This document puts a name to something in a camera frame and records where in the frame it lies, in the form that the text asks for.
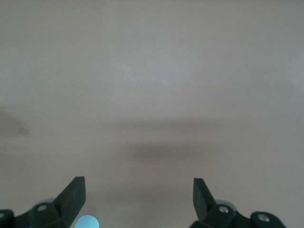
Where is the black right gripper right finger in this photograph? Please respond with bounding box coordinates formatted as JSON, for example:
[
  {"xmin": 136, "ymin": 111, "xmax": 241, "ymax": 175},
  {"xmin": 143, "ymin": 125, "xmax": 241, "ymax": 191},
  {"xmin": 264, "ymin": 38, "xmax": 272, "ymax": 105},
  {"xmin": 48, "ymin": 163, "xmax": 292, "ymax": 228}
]
[{"xmin": 190, "ymin": 178, "xmax": 285, "ymax": 228}]

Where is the light blue plastic cup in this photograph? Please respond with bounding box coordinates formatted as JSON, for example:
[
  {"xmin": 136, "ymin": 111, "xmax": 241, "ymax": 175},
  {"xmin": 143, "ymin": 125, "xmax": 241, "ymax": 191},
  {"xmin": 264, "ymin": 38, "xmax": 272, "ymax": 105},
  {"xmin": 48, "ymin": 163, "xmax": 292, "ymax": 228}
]
[{"xmin": 74, "ymin": 215, "xmax": 100, "ymax": 228}]

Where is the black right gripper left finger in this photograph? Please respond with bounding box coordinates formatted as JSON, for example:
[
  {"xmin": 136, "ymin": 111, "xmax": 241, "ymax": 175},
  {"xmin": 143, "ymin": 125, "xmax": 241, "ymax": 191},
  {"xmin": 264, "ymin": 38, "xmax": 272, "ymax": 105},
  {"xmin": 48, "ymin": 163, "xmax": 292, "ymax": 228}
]
[{"xmin": 0, "ymin": 176, "xmax": 86, "ymax": 228}]

